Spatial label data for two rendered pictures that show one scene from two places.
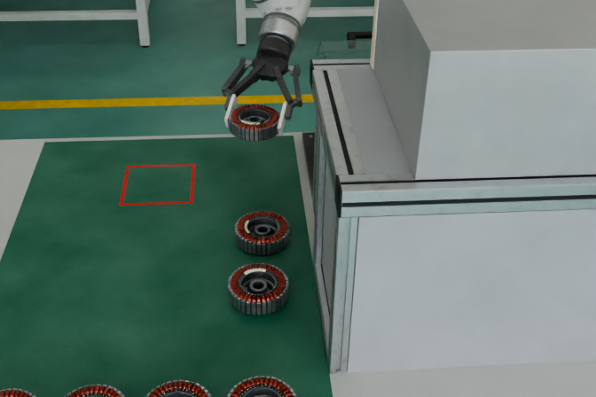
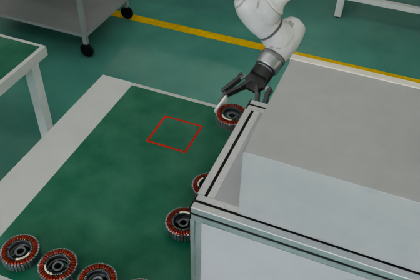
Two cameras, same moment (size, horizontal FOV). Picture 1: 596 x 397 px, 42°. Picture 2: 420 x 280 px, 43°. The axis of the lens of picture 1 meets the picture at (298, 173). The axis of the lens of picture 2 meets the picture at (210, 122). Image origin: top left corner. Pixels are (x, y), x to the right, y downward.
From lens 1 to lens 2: 0.61 m
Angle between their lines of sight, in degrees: 23
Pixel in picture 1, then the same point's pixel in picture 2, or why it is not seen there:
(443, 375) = not seen: outside the picture
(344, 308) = (197, 264)
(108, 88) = (236, 29)
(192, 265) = (160, 194)
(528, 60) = (304, 175)
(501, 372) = not seen: outside the picture
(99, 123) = (219, 53)
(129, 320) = (109, 216)
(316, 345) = not seen: hidden behind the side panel
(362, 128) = (239, 164)
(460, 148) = (264, 207)
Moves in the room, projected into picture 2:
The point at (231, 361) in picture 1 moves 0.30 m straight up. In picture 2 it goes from (144, 262) to (137, 194)
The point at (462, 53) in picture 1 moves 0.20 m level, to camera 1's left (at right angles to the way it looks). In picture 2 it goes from (262, 158) to (177, 127)
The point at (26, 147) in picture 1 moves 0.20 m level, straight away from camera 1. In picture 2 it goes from (120, 85) to (130, 58)
